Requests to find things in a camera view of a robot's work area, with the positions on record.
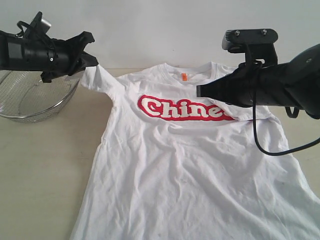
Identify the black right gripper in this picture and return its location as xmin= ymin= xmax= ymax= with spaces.
xmin=196 ymin=63 xmax=262 ymax=108

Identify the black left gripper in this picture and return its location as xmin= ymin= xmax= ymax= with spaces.
xmin=22 ymin=31 xmax=99 ymax=82

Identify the white t-shirt red logo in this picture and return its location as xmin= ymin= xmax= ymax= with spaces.
xmin=70 ymin=62 xmax=320 ymax=240

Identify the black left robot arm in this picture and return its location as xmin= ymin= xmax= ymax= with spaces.
xmin=0 ymin=31 xmax=99 ymax=83

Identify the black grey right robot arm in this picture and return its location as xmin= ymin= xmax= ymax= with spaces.
xmin=196 ymin=44 xmax=320 ymax=119

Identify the metal mesh strainer bowl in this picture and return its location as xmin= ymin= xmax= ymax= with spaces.
xmin=0 ymin=70 xmax=82 ymax=123

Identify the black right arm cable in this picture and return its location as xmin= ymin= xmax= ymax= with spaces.
xmin=251 ymin=59 xmax=320 ymax=157

